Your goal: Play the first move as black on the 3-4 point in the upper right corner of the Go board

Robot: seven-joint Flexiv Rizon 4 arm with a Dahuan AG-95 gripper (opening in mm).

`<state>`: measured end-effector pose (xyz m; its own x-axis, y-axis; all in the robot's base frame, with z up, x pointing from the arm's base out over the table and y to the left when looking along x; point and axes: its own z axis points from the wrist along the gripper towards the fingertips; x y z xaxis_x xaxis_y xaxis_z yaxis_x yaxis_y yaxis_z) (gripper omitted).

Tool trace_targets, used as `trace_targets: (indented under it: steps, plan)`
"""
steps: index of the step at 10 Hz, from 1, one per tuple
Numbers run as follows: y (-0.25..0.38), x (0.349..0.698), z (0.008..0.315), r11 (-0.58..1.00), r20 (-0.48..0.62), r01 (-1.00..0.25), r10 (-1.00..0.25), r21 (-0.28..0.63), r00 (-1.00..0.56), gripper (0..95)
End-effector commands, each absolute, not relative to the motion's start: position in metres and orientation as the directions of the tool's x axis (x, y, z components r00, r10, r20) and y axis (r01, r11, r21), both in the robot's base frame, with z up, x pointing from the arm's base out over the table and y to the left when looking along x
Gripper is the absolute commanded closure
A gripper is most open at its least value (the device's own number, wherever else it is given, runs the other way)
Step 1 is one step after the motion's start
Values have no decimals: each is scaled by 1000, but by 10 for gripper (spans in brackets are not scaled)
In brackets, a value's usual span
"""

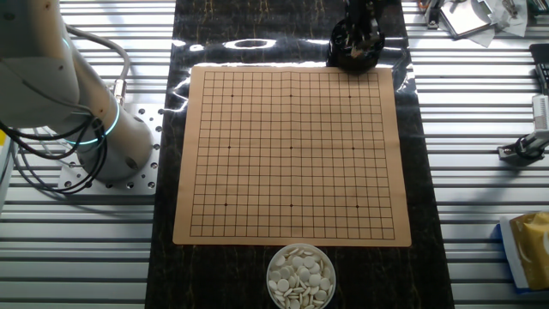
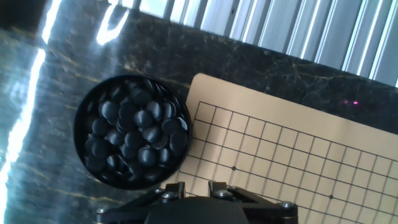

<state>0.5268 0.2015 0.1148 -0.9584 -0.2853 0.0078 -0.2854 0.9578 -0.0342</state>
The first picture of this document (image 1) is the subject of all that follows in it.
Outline metal camera clamp mount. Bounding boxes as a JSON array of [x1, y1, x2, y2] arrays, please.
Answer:
[[497, 128, 549, 167]]

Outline silver flat tablet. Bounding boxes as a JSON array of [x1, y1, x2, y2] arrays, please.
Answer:
[[437, 0, 494, 39]]

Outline metal bracket with orange wire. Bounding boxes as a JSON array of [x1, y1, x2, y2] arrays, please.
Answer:
[[418, 0, 443, 30]]

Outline crumpled white paper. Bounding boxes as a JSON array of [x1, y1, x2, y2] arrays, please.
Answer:
[[467, 0, 529, 49]]

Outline black marble pattern mat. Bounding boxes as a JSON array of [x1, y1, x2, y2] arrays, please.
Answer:
[[144, 0, 455, 309]]

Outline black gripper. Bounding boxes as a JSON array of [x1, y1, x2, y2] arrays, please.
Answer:
[[345, 0, 382, 58]]

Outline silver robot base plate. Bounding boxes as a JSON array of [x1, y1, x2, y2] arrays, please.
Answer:
[[57, 102, 163, 197]]

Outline black bowl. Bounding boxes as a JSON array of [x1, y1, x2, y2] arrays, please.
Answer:
[[326, 16, 386, 73]]

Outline white bowl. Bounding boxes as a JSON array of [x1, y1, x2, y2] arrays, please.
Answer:
[[265, 243, 338, 309]]

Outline yellow topped white box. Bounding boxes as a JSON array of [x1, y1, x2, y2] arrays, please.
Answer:
[[0, 127, 19, 214]]

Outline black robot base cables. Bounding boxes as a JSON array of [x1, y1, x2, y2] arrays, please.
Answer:
[[0, 113, 109, 195]]

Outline thick grey hose cable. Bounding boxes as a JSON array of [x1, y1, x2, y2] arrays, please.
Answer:
[[66, 24, 132, 107]]

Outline tan go board mat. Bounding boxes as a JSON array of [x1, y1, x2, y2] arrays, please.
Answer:
[[172, 64, 413, 248]]

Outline white ribbed device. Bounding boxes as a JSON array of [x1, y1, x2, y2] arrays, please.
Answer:
[[531, 94, 549, 132]]

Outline yellow and blue box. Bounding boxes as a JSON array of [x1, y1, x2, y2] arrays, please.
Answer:
[[497, 214, 549, 295]]

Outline black keypad device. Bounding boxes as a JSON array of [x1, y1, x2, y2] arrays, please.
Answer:
[[528, 42, 549, 95]]

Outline yellow foil packet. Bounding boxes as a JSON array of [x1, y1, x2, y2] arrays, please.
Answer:
[[509, 211, 549, 292]]

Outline thin grey cable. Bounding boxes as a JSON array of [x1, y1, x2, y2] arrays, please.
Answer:
[[11, 136, 87, 194]]

